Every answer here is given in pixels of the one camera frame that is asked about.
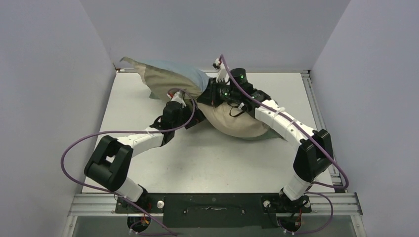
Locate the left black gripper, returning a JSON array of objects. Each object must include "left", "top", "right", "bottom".
[{"left": 172, "top": 99, "right": 210, "bottom": 130}]

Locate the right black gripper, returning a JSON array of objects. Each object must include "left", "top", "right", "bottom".
[{"left": 197, "top": 77, "right": 240, "bottom": 107}]

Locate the cream white pillow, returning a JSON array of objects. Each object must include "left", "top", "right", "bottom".
[{"left": 197, "top": 103, "right": 279, "bottom": 140}]

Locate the patchwork and blue pillowcase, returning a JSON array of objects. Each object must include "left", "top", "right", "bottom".
[{"left": 120, "top": 56, "right": 286, "bottom": 142}]

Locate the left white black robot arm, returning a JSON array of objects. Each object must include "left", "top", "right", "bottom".
[{"left": 84, "top": 101, "right": 197, "bottom": 212}]

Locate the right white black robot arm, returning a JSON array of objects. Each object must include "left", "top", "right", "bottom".
[{"left": 196, "top": 73, "right": 331, "bottom": 211}]

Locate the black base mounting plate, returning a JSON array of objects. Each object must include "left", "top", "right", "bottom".
[{"left": 114, "top": 193, "right": 312, "bottom": 229}]

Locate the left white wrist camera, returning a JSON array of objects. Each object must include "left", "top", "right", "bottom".
[{"left": 167, "top": 91, "right": 186, "bottom": 107}]

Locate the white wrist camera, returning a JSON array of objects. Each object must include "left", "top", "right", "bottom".
[
  {"left": 212, "top": 57, "right": 229, "bottom": 83},
  {"left": 167, "top": 91, "right": 186, "bottom": 107}
]

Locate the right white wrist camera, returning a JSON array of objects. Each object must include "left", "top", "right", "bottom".
[{"left": 212, "top": 57, "right": 229, "bottom": 83}]

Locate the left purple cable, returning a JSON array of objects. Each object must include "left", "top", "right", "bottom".
[{"left": 60, "top": 88, "right": 197, "bottom": 237}]

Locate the purple cable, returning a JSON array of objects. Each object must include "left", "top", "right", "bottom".
[
  {"left": 60, "top": 88, "right": 197, "bottom": 237},
  {"left": 218, "top": 54, "right": 350, "bottom": 235}
]

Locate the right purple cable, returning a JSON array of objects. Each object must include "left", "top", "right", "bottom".
[{"left": 218, "top": 54, "right": 350, "bottom": 235}]

